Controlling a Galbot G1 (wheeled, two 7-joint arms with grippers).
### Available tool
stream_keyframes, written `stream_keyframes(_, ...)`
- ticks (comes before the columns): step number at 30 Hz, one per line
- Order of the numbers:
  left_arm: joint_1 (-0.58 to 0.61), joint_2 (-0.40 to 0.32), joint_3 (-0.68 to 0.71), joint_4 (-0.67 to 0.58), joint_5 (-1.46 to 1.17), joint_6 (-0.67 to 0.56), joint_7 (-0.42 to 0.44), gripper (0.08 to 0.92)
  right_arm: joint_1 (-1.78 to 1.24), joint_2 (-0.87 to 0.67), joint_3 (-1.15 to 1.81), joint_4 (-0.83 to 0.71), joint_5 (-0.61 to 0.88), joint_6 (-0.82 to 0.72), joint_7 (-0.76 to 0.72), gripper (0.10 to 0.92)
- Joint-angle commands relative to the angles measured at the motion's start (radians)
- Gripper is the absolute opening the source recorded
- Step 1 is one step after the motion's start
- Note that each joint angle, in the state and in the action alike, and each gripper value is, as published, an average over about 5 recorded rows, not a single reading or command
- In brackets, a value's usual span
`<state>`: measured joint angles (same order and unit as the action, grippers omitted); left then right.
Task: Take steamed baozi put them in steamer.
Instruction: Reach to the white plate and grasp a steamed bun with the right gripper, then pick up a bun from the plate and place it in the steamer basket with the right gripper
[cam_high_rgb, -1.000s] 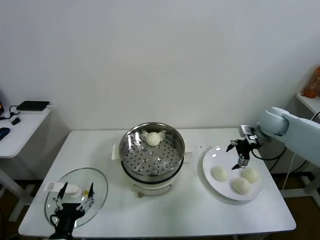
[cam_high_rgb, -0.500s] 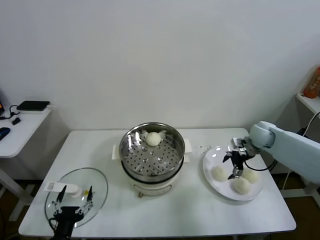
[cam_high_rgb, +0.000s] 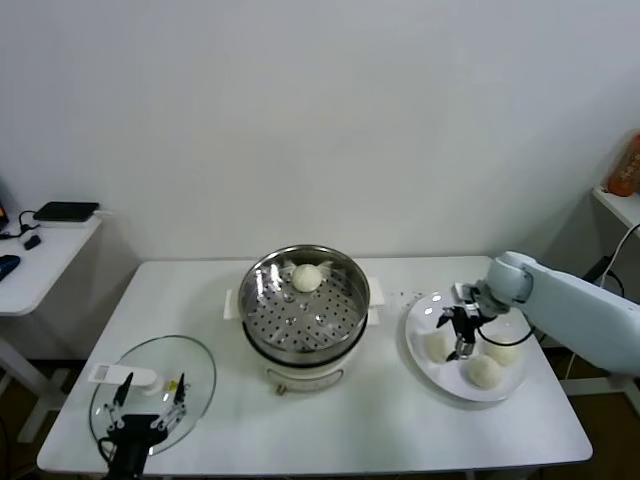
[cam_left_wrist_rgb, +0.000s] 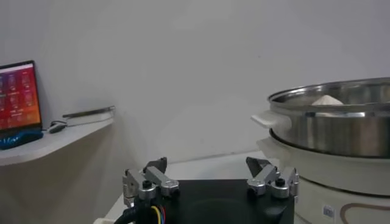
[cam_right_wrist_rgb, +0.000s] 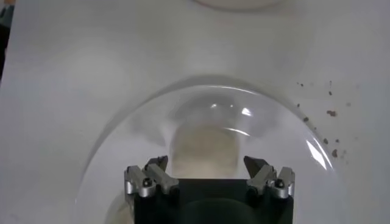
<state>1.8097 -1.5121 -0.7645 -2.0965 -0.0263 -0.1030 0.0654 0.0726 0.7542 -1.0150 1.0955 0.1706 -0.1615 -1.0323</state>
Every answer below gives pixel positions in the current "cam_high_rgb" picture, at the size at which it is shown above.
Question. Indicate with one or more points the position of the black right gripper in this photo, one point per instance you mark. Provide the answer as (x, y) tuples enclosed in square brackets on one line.
[(470, 320)]

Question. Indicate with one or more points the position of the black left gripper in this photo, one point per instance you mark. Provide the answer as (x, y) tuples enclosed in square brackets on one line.
[(135, 440)]

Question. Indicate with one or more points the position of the white steamed baozi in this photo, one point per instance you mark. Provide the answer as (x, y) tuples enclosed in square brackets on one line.
[(505, 355), (435, 347), (306, 278), (482, 372)]

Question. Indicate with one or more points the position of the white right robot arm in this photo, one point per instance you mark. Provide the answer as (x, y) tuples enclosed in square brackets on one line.
[(575, 305)]

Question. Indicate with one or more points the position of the steel perforated steamer basket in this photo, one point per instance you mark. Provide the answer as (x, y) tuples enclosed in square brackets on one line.
[(310, 325)]

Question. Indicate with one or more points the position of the white round plate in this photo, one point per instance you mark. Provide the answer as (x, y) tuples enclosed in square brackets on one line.
[(425, 375)]

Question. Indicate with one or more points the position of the white electric cooker pot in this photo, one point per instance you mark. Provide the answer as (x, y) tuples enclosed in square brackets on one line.
[(300, 372)]

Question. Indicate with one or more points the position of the white side desk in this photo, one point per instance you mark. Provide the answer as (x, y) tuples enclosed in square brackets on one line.
[(50, 270)]

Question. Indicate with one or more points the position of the small black adapter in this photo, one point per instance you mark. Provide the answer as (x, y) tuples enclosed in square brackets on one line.
[(32, 242)]

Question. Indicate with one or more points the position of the blue computer mouse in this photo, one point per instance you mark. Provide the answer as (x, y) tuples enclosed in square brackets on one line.
[(7, 265)]

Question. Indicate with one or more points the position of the black flat box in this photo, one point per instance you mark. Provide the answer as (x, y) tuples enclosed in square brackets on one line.
[(66, 210)]

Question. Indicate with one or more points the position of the orange bottle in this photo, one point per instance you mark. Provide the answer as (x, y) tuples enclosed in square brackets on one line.
[(625, 167)]

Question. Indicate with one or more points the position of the dark laptop with orange screen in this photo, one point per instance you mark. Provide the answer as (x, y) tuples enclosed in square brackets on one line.
[(4, 205)]

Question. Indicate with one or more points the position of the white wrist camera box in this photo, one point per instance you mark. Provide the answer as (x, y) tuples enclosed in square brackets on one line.
[(464, 291)]

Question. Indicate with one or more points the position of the white desk with base frame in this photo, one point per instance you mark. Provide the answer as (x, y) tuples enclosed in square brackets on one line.
[(620, 207)]

